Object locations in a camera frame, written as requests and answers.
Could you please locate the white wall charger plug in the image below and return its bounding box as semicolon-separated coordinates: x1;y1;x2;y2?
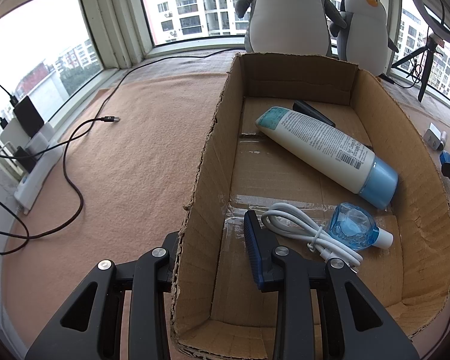
424;123;447;151

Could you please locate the clear blue bottle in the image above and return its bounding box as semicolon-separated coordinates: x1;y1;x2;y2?
328;202;394;251

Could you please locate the white lotion tube blue cap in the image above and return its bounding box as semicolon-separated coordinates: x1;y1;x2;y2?
255;106;398;210

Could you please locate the cardboard box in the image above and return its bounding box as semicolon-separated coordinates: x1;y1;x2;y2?
171;54;450;359

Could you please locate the white cable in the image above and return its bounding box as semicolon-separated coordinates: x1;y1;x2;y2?
261;201;364;270

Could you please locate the black cylinder case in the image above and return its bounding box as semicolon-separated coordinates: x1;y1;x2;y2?
292;100;336;127

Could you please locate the black tripod stand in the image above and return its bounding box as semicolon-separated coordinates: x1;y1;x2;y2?
391;33;442;102

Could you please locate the small grey penguin plush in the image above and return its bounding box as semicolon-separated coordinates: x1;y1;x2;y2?
329;0;398;77

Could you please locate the white power strip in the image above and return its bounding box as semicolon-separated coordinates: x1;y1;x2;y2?
14;123;64;215

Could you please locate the white power adapter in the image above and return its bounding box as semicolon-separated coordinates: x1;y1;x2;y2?
0;118;30;154

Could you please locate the black power adapter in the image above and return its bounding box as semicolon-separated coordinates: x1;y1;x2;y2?
13;96;44;138

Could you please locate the large grey penguin plush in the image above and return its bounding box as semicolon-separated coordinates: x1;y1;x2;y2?
235;0;347;57

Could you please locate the black USB cable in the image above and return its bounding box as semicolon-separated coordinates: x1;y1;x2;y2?
0;115;120;256

